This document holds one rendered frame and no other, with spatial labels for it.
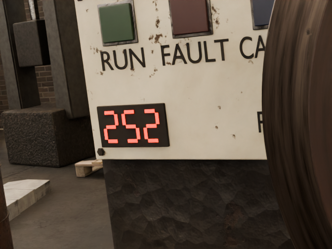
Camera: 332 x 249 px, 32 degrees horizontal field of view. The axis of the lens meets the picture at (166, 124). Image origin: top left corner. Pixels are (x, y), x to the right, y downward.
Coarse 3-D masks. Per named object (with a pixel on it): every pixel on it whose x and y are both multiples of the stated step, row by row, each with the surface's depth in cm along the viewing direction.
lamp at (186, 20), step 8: (176, 0) 53; (184, 0) 53; (192, 0) 53; (200, 0) 52; (176, 8) 54; (184, 8) 53; (192, 8) 53; (200, 8) 52; (176, 16) 54; (184, 16) 53; (192, 16) 53; (200, 16) 53; (176, 24) 54; (184, 24) 54; (192, 24) 53; (200, 24) 53; (208, 24) 53; (176, 32) 54; (184, 32) 54; (192, 32) 53; (200, 32) 53
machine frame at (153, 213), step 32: (128, 160) 62; (160, 160) 61; (192, 160) 59; (224, 160) 57; (256, 160) 56; (128, 192) 63; (160, 192) 61; (192, 192) 60; (224, 192) 58; (256, 192) 56; (128, 224) 64; (160, 224) 62; (192, 224) 60; (224, 224) 58; (256, 224) 57
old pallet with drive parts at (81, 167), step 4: (96, 160) 506; (100, 160) 504; (76, 164) 510; (80, 164) 508; (84, 164) 506; (88, 164) 504; (92, 164) 503; (96, 164) 501; (100, 164) 499; (76, 168) 511; (80, 168) 509; (84, 168) 509; (88, 168) 515; (92, 168) 530; (96, 168) 529; (100, 168) 532; (76, 172) 512; (80, 172) 510; (84, 172) 509; (88, 172) 515; (92, 172) 520; (80, 176) 511; (84, 176) 509
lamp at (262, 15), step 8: (256, 0) 50; (264, 0) 50; (272, 0) 49; (256, 8) 50; (264, 8) 50; (272, 8) 49; (256, 16) 50; (264, 16) 50; (256, 24) 50; (264, 24) 50
